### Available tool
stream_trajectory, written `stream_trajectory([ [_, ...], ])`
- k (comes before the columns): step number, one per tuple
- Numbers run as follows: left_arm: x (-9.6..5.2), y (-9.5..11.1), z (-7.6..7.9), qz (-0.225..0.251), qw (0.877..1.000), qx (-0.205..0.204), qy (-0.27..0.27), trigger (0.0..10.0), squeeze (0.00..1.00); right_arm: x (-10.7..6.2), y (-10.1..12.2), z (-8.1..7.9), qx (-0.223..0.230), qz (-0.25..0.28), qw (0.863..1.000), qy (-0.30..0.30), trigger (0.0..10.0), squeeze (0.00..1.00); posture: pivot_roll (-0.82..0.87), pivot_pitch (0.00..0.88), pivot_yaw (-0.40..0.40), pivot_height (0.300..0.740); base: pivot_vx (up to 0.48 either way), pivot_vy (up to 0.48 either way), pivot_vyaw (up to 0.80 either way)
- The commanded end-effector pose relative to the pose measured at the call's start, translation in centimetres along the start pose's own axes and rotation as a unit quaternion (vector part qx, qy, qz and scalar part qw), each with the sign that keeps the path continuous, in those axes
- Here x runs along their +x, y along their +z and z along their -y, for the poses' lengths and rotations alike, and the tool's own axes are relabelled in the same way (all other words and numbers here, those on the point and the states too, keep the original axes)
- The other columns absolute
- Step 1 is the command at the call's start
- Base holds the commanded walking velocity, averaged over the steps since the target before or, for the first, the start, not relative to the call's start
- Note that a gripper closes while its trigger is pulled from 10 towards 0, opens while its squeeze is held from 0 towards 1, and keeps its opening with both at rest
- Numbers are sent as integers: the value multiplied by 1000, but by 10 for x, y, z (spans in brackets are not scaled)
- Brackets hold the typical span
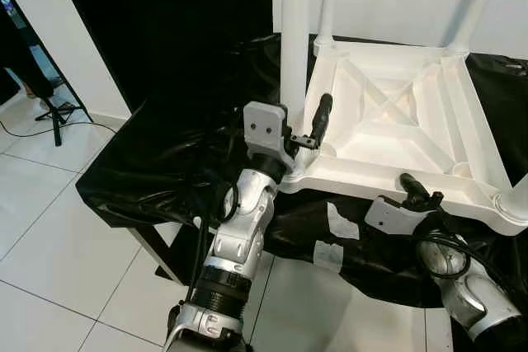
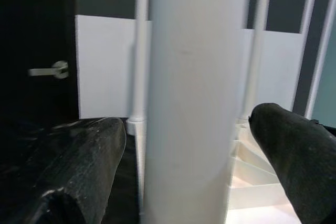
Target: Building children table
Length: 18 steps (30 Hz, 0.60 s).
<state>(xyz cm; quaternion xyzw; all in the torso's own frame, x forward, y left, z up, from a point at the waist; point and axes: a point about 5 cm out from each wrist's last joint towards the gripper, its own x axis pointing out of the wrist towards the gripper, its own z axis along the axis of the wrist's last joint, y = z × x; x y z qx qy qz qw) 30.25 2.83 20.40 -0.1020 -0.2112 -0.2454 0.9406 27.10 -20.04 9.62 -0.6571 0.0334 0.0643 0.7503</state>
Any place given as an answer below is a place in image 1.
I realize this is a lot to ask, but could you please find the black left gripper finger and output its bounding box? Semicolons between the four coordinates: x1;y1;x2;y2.
310;92;334;143

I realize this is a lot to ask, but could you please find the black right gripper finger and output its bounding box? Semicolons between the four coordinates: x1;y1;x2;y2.
398;173;431;204

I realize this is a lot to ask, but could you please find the black plastic cover sheet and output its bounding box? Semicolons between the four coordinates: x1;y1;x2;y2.
76;32;528;307

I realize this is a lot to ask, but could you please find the black door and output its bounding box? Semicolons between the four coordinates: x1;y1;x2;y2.
49;0;275;114

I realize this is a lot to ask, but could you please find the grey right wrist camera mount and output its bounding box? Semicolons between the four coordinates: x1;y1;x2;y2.
365;195;431;235

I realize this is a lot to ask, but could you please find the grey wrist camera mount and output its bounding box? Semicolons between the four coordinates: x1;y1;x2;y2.
242;102;291;159
365;195;431;235

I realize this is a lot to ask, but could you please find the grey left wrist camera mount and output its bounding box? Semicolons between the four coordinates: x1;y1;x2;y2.
242;102;291;159

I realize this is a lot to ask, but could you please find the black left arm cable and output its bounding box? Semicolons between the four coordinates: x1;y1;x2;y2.
194;179;242;287

